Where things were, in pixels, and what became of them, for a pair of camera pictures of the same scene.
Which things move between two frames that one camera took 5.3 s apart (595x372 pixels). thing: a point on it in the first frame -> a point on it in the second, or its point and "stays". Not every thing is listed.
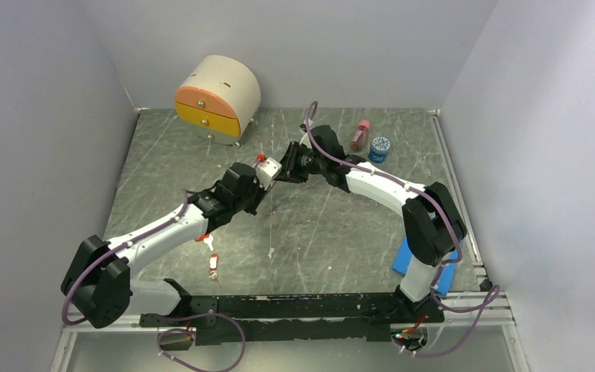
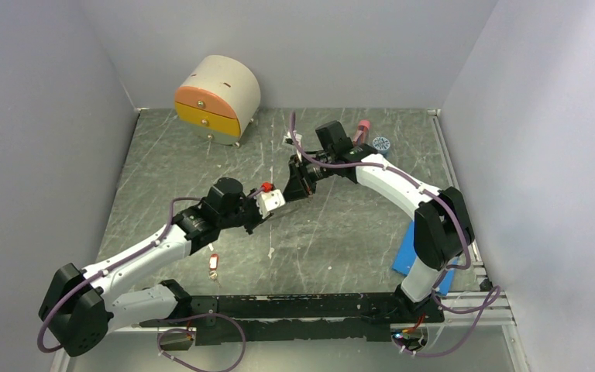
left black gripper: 259,191 -> 258,218
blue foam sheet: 403,262 stays
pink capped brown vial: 363,128 stays
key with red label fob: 213,266 stays
